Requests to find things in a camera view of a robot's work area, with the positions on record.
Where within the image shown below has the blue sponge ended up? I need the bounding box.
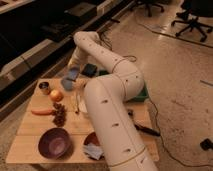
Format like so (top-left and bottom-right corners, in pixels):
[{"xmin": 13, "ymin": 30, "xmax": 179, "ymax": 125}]
[{"xmin": 68, "ymin": 68, "xmax": 80, "ymax": 81}]

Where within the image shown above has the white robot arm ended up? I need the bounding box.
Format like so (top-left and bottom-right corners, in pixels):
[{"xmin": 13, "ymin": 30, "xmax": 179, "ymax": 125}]
[{"xmin": 69, "ymin": 31, "xmax": 158, "ymax": 171}]

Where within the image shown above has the blue plastic cup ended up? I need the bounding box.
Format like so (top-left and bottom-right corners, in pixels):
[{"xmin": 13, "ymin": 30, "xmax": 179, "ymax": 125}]
[{"xmin": 61, "ymin": 78, "xmax": 73, "ymax": 91}]

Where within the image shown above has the white cup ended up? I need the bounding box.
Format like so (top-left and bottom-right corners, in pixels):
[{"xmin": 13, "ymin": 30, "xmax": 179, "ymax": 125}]
[{"xmin": 79, "ymin": 100, "xmax": 87, "ymax": 114}]

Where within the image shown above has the black box on floor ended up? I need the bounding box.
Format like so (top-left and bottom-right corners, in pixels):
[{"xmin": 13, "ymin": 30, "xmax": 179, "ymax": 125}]
[{"xmin": 82, "ymin": 63, "xmax": 97, "ymax": 77}]

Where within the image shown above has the metal can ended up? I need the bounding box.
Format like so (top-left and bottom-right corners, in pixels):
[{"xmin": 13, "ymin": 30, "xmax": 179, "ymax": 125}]
[{"xmin": 39, "ymin": 82, "xmax": 51, "ymax": 95}]

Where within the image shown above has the orange fruit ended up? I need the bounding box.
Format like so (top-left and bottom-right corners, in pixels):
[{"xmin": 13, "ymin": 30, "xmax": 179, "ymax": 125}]
[{"xmin": 49, "ymin": 89, "xmax": 63, "ymax": 102}]

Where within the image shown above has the wooden spoon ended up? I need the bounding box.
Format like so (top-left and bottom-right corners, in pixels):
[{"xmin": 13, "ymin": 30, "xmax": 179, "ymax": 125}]
[{"xmin": 75, "ymin": 94, "xmax": 80, "ymax": 115}]

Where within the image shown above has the bunch of dark grapes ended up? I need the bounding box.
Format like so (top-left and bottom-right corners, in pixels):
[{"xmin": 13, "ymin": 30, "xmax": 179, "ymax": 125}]
[{"xmin": 53, "ymin": 103, "xmax": 66, "ymax": 127}]

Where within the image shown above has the green plastic tray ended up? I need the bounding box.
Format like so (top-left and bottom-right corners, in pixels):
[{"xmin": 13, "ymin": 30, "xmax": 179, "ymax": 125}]
[{"xmin": 98, "ymin": 68, "xmax": 150, "ymax": 103}]

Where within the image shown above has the brown bowl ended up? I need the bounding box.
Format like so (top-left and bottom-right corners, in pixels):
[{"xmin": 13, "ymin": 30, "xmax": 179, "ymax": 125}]
[{"xmin": 84, "ymin": 132, "xmax": 100, "ymax": 146}]

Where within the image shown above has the purple bowl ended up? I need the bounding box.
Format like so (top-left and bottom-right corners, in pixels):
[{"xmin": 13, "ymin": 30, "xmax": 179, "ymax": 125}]
[{"xmin": 38, "ymin": 128, "xmax": 71, "ymax": 159}]

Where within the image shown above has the grey folded cloth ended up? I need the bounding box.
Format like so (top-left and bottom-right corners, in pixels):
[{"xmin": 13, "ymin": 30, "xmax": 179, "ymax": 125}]
[{"xmin": 83, "ymin": 143, "xmax": 103, "ymax": 160}]

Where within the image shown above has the black office chair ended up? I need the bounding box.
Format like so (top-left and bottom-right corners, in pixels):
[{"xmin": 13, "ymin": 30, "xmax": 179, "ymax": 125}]
[{"xmin": 171, "ymin": 0, "xmax": 213, "ymax": 42}]

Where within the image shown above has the black device on floor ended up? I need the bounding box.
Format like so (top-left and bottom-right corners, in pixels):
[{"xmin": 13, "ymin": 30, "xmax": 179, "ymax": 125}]
[{"xmin": 200, "ymin": 138, "xmax": 213, "ymax": 150}]

